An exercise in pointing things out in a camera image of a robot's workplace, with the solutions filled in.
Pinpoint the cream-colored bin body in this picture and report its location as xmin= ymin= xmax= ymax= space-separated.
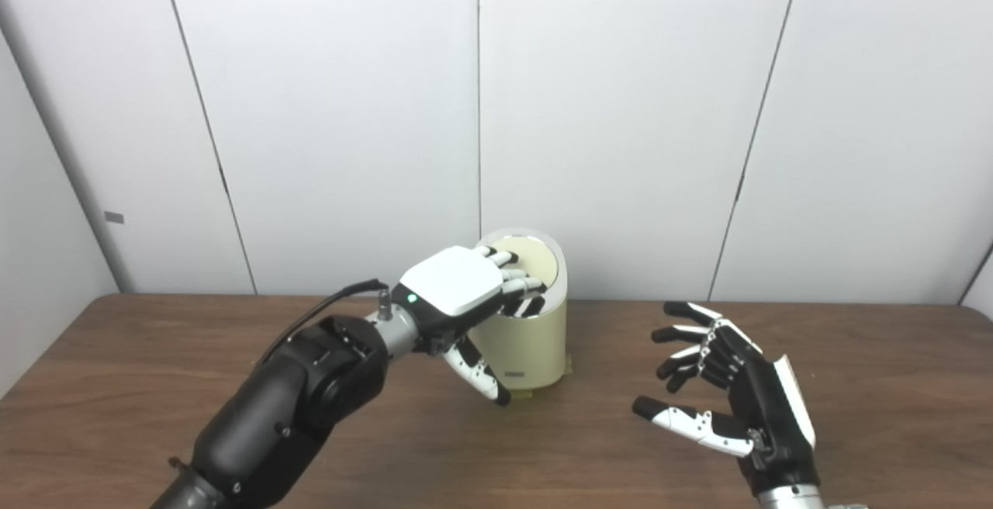
xmin=465 ymin=229 xmax=569 ymax=393

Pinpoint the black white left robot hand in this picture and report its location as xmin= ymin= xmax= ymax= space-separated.
xmin=392 ymin=244 xmax=548 ymax=407

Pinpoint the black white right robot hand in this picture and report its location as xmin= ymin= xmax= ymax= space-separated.
xmin=632 ymin=301 xmax=819 ymax=494

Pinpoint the cream round bin lid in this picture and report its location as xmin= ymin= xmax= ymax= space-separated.
xmin=493 ymin=236 xmax=559 ymax=289

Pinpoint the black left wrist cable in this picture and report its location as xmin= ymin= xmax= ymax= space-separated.
xmin=260 ymin=279 xmax=390 ymax=362

